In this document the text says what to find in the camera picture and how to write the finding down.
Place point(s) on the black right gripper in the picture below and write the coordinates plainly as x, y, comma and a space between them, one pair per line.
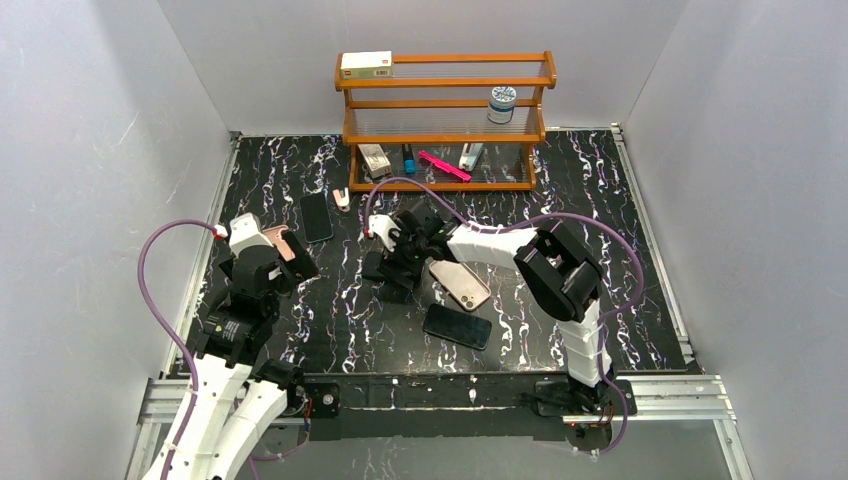
403, 258

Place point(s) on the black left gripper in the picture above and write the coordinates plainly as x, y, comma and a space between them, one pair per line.
291, 255

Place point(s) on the pink phone case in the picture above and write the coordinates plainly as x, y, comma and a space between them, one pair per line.
284, 241

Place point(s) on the dark teal smartphone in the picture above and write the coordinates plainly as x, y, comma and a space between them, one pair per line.
317, 224

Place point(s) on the beige phone case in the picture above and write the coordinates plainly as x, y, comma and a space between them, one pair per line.
461, 283

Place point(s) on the black smartphone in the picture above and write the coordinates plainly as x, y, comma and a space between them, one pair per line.
457, 327

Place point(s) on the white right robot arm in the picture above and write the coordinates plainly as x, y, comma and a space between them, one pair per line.
563, 278

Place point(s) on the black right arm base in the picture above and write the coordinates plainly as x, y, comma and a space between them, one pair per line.
589, 411

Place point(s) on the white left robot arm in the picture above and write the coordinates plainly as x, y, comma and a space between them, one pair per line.
231, 401

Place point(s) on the small pink white clip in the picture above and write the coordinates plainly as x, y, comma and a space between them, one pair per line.
342, 199

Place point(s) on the small grey box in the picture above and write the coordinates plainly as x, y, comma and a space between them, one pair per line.
377, 162

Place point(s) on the blue black marker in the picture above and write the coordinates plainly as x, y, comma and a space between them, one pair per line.
409, 160

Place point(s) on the pink comb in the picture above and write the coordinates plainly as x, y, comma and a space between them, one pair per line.
443, 166

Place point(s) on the white teal stapler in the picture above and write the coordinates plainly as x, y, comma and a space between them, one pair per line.
469, 156

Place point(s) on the wooden three-tier shelf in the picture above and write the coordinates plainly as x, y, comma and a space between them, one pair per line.
437, 103

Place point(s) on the white blue round jar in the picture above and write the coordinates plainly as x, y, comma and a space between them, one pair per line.
501, 104

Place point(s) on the white cardboard box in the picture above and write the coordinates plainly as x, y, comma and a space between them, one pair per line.
366, 65

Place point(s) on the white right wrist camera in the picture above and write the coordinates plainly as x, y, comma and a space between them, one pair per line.
381, 226

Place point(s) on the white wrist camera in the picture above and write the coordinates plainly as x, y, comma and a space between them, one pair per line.
248, 230
381, 226

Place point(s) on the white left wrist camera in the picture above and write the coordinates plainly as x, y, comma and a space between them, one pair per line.
248, 230

